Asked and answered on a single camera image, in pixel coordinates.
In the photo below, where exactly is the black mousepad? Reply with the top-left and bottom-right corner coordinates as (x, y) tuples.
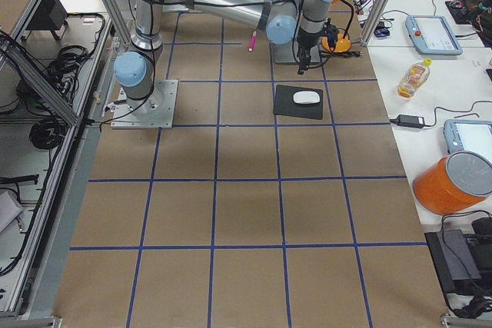
(273, 84), (324, 120)

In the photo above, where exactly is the orange desk lamp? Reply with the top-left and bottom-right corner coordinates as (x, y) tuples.
(321, 0), (354, 54)

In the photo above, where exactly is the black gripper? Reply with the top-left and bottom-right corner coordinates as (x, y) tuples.
(297, 30), (321, 75)

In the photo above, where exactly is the grey closed laptop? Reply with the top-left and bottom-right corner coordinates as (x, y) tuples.
(271, 41), (321, 65)

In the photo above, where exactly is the black lamp cable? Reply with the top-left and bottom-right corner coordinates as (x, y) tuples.
(318, 48), (364, 66)

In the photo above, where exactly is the pink highlighter pen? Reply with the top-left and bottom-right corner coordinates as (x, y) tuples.
(248, 30), (257, 52)

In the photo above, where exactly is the orange juice bottle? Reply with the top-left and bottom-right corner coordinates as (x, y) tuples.
(397, 58), (433, 98)

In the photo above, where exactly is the orange cylindrical container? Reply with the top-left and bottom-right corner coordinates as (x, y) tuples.
(412, 151), (491, 215)

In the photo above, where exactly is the white computer mouse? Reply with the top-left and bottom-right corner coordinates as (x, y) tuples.
(293, 91), (321, 105)

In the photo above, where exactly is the blue teach pendant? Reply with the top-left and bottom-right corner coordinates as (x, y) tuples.
(444, 119), (491, 161)
(405, 15), (463, 56)

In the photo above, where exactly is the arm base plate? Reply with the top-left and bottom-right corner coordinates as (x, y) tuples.
(110, 79), (179, 129)

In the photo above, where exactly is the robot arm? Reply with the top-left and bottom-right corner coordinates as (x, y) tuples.
(131, 0), (334, 75)

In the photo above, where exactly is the black power adapter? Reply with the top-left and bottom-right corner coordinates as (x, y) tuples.
(390, 114), (426, 129)

